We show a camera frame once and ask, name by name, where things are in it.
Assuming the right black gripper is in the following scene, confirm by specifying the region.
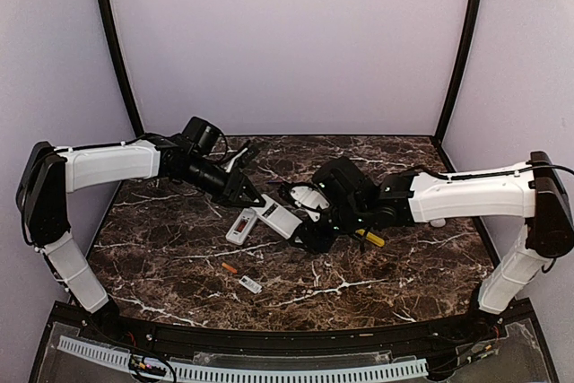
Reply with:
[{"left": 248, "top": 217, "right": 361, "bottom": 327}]
[{"left": 288, "top": 201, "right": 368, "bottom": 255}]

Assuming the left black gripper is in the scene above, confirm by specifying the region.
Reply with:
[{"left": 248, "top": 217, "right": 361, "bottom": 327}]
[{"left": 177, "top": 153, "right": 265, "bottom": 208}]

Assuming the white remote control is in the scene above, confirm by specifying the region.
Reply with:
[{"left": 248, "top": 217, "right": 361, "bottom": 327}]
[
  {"left": 253, "top": 194, "right": 302, "bottom": 239},
  {"left": 430, "top": 218, "right": 447, "bottom": 228}
]

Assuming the white remote with display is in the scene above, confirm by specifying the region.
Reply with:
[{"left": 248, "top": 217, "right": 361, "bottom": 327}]
[{"left": 225, "top": 208, "right": 257, "bottom": 246}]

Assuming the yellow handled screwdriver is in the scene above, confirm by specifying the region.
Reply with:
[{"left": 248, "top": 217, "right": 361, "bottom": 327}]
[{"left": 355, "top": 230, "right": 385, "bottom": 248}]

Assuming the orange AAA battery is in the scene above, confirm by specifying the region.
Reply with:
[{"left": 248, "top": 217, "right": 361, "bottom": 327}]
[{"left": 222, "top": 262, "right": 238, "bottom": 274}]

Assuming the white battery compartment cover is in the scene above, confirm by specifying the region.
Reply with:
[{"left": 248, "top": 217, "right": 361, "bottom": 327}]
[{"left": 239, "top": 275, "right": 262, "bottom": 294}]

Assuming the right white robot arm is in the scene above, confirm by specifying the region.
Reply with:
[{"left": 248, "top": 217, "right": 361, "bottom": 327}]
[{"left": 288, "top": 151, "right": 573, "bottom": 342}]

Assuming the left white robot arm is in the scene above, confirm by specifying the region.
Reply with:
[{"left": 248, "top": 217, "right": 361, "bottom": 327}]
[{"left": 15, "top": 117, "right": 265, "bottom": 344}]

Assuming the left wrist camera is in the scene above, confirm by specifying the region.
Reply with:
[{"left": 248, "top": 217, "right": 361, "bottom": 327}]
[{"left": 223, "top": 141, "right": 260, "bottom": 173}]

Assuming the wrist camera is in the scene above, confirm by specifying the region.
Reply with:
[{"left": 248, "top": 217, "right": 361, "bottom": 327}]
[
  {"left": 223, "top": 141, "right": 260, "bottom": 173},
  {"left": 278, "top": 182, "right": 330, "bottom": 214}
]

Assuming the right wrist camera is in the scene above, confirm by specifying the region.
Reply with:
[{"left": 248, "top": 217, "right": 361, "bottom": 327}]
[{"left": 278, "top": 182, "right": 330, "bottom": 214}]

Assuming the black front table rail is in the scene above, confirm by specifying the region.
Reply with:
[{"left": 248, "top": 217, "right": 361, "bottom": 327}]
[{"left": 69, "top": 315, "right": 506, "bottom": 359}]

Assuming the white slotted cable duct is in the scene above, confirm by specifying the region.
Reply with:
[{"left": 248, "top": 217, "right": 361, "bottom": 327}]
[{"left": 57, "top": 335, "right": 428, "bottom": 382}]

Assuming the right black frame post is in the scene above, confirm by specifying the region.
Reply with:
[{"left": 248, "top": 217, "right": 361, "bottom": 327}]
[{"left": 432, "top": 0, "right": 481, "bottom": 147}]

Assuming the black frame post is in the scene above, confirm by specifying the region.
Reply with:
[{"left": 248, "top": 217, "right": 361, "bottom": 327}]
[
  {"left": 432, "top": 0, "right": 481, "bottom": 147},
  {"left": 97, "top": 0, "right": 144, "bottom": 136}
]

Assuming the left black frame post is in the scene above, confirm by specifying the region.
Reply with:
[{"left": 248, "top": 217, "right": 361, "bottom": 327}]
[{"left": 97, "top": 0, "right": 144, "bottom": 136}]

